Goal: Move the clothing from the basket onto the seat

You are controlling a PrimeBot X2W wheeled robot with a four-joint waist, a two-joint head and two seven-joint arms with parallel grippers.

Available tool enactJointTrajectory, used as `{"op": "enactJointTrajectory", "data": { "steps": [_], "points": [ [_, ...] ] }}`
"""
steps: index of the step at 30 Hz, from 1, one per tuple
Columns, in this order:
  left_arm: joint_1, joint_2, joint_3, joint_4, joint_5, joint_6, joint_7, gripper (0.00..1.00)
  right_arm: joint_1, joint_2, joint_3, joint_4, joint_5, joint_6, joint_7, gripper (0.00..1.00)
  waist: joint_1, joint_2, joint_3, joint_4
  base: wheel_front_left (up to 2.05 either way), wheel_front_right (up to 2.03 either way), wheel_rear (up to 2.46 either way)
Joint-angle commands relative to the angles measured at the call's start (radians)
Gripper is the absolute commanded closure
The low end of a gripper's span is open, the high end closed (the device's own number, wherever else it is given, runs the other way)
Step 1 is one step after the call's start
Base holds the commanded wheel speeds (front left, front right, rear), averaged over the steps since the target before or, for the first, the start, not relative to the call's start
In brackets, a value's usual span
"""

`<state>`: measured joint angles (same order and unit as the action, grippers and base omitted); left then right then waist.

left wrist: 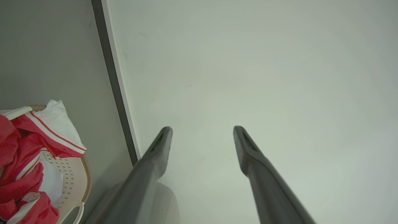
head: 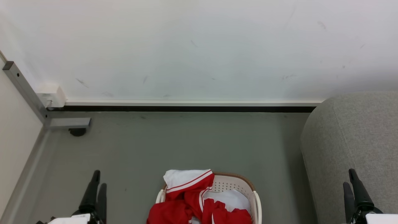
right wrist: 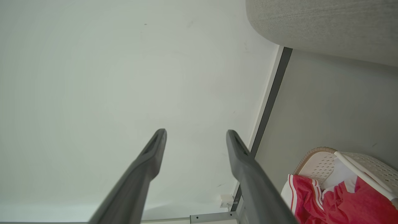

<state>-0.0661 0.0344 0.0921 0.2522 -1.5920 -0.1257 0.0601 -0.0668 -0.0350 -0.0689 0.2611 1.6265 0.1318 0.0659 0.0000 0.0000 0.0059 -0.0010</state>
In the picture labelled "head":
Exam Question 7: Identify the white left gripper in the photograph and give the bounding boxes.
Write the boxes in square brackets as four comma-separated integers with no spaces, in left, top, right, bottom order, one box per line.
[37,170,107,224]

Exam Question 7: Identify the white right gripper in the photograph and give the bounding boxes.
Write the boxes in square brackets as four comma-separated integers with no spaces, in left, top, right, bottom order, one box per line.
[343,169,398,224]

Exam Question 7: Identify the plain red garment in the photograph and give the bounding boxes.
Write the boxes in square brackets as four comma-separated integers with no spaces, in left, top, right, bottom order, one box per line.
[146,196,253,224]

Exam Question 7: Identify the red and white sports jersey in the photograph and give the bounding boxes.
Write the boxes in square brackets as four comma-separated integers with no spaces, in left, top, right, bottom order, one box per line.
[163,169,215,215]

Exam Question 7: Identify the grey fabric sofa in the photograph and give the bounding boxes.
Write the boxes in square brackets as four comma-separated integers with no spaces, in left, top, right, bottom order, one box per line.
[300,91,398,224]

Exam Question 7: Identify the white plastic laundry basket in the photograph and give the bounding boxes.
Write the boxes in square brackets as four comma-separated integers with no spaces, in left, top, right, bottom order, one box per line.
[155,172,262,224]

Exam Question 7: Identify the white garment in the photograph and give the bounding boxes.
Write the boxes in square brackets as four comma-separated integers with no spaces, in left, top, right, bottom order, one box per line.
[204,189,251,212]

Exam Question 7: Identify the white wall junction box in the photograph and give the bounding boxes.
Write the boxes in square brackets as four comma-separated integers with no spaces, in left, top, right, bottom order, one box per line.
[36,84,67,108]

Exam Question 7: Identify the grey metal frame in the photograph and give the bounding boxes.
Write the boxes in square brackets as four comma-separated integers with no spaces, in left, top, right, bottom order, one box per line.
[2,61,92,129]

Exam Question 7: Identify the white wall trunking strip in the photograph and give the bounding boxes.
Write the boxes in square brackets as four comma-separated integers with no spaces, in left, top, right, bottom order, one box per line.
[64,99,324,107]

